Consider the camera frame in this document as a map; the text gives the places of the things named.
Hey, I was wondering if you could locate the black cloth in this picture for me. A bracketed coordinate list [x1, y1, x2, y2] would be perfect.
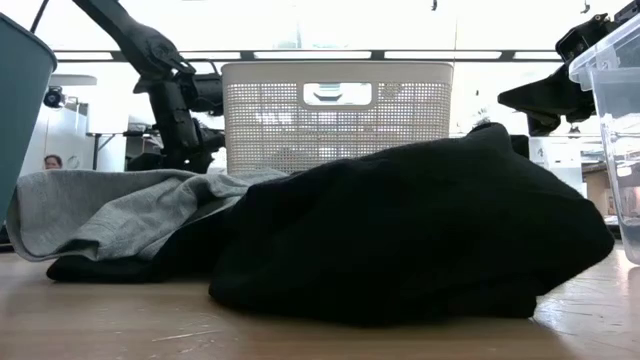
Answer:
[46, 122, 616, 327]

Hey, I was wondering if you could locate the grey cloth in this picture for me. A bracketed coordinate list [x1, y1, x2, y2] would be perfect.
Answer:
[5, 167, 290, 264]

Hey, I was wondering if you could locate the white perforated plastic basket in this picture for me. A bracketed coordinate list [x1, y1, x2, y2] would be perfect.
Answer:
[220, 60, 455, 176]

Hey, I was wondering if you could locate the round black camera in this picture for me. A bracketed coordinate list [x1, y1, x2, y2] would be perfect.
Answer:
[42, 85, 66, 110]

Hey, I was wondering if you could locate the clear plastic bin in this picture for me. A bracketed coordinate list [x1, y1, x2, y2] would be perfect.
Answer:
[568, 14, 640, 266]

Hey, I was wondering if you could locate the black ceiling beam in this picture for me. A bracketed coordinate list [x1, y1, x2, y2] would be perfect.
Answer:
[52, 49, 564, 63]

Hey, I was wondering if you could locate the teal plastic bin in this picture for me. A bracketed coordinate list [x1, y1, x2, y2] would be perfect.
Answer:
[0, 12, 60, 227]

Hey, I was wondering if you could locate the black background table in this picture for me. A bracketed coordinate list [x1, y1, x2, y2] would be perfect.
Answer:
[85, 129, 166, 172]

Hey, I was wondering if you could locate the brown cardboard box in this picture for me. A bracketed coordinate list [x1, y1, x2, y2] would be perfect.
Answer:
[583, 167, 617, 217]

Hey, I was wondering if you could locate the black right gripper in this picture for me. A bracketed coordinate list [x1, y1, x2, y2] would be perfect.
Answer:
[496, 8, 630, 137]

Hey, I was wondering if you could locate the white cabinet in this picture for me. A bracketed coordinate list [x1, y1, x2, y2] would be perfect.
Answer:
[528, 136, 585, 195]

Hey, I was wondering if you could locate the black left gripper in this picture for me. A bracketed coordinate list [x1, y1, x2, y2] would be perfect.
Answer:
[147, 72, 227, 175]

